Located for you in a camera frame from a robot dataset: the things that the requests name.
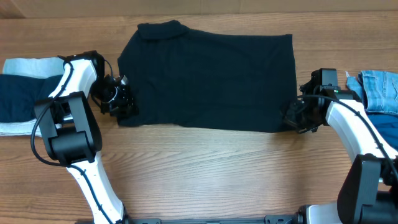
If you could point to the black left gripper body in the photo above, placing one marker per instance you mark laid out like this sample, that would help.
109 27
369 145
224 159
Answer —
112 100

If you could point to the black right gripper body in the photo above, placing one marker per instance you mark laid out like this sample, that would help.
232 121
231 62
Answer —
296 116

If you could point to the black polo shirt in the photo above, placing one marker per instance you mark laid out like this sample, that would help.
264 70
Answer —
178 75

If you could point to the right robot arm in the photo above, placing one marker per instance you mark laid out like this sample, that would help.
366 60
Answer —
369 192

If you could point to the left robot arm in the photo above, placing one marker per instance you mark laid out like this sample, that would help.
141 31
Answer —
71 135

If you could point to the light blue denim jeans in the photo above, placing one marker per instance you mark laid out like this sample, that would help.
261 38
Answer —
376 89

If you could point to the dark blue garment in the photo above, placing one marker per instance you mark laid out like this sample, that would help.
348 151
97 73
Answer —
386 125

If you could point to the folded light grey garment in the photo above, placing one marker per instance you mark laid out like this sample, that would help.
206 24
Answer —
40 68

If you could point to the folded navy garment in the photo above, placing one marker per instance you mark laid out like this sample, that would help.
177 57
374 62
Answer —
19 94

